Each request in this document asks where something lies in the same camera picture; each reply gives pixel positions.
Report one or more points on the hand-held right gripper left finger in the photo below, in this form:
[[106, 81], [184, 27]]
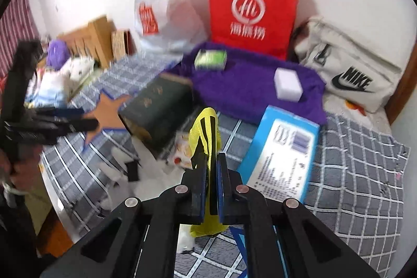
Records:
[[200, 190]]

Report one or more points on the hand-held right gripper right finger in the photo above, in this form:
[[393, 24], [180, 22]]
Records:
[[222, 190]]

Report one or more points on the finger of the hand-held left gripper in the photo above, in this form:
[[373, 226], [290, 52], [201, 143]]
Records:
[[62, 112], [71, 128]]

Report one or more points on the small printed snack packet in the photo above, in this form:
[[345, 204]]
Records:
[[180, 151]]

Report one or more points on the white glove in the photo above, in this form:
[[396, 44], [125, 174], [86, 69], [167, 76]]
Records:
[[120, 157]]

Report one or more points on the yellow zip pouch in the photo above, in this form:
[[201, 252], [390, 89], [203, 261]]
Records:
[[203, 129]]

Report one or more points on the green foil packet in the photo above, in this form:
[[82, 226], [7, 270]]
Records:
[[210, 59]]

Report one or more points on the person's left hand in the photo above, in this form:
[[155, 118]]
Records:
[[27, 169]]

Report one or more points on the white spotted pillow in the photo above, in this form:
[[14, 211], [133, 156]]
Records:
[[78, 68]]

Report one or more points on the purple plush toy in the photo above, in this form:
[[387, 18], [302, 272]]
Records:
[[57, 53]]

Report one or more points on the striped red curtain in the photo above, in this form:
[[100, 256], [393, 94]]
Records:
[[16, 24]]

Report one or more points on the blue flat box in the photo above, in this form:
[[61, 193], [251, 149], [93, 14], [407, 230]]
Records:
[[280, 151]]

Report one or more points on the small black block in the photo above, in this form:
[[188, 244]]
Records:
[[133, 171]]

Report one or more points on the wooden headboard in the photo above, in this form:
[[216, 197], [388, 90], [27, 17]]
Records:
[[97, 37]]

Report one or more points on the dark green box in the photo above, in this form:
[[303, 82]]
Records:
[[156, 112]]

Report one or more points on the purple fluffy towel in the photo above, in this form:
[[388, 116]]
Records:
[[247, 86]]

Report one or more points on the white sponge block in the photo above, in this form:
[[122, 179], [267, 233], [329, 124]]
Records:
[[288, 84]]

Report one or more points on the grey checked bedsheet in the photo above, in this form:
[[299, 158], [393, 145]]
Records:
[[352, 173]]

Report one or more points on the white flower-print sheet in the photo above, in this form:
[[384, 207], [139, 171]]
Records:
[[342, 115]]

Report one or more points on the beige canvas bag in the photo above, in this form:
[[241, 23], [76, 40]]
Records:
[[348, 53]]

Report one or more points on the brown wooden bed board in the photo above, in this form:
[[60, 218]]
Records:
[[402, 92]]

